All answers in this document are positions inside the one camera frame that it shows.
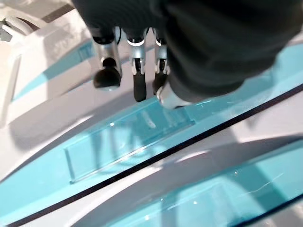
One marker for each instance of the blue white cart drawer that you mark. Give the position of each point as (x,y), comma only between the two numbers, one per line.
(118,142)
(213,189)
(82,53)

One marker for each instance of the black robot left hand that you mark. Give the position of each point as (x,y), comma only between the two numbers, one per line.
(213,47)

